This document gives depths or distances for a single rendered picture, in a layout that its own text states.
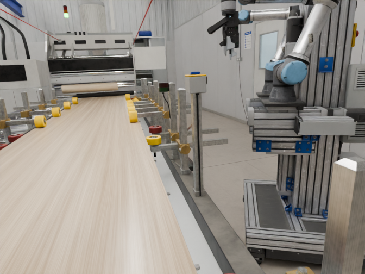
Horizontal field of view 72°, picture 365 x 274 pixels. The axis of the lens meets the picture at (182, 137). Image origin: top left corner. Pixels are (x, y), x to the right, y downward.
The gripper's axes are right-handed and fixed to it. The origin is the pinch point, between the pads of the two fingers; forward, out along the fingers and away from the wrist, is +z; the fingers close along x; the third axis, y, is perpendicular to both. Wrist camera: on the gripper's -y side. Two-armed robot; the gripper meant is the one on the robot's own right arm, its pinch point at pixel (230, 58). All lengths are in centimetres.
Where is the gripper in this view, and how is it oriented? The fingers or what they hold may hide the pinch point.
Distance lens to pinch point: 226.4
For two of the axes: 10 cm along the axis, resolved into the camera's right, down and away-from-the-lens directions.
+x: 2.1, -2.6, 9.4
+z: 0.4, 9.7, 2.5
